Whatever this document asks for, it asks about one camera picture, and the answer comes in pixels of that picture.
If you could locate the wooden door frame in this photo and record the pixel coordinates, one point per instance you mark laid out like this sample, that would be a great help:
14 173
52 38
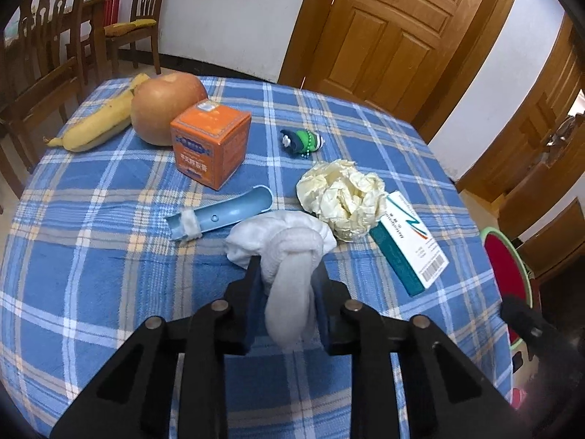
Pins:
475 77
566 55

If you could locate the wooden dining table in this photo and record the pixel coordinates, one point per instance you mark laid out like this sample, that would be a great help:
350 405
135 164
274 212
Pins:
93 41

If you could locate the red stool with green rim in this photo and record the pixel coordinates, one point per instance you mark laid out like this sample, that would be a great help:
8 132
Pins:
502 260

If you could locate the white paper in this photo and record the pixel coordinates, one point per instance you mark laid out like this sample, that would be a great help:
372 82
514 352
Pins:
342 196

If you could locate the blue plaid tablecloth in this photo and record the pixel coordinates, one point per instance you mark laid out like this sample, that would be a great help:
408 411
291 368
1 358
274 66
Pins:
114 283

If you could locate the red flat box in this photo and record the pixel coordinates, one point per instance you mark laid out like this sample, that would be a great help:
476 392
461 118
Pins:
111 7

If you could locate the open wooden door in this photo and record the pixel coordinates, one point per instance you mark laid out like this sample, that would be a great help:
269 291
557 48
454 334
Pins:
516 146

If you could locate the orange cardboard box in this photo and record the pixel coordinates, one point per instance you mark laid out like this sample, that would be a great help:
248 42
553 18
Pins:
205 146

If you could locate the small green toy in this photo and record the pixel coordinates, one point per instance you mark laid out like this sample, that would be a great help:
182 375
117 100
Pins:
304 141

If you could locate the yellow banana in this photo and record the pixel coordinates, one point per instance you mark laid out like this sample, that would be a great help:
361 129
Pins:
100 123

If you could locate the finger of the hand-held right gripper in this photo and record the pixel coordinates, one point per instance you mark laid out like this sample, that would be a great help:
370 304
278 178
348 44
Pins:
521 315

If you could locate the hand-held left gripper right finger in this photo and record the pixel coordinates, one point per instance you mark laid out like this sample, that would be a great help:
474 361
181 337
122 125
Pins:
322 324

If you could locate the yellow seat cushion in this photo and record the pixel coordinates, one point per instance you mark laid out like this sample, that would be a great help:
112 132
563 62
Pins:
130 27

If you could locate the large wooden chair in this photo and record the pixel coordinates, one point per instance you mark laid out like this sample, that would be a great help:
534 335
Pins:
45 73

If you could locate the blue curved plastic piece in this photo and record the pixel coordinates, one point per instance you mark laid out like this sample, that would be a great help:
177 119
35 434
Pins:
228 210

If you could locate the closed wooden door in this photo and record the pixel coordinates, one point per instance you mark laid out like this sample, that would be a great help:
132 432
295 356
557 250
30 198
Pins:
393 32

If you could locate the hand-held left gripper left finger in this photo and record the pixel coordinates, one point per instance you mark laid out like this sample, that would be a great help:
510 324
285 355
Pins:
253 315

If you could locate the white and green medicine box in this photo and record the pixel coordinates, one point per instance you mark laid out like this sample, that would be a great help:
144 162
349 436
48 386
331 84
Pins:
406 238

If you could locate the knotted white sock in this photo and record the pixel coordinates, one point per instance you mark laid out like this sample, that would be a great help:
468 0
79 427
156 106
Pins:
292 292

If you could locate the brown round apple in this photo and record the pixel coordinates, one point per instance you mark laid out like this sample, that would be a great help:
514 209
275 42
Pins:
164 105

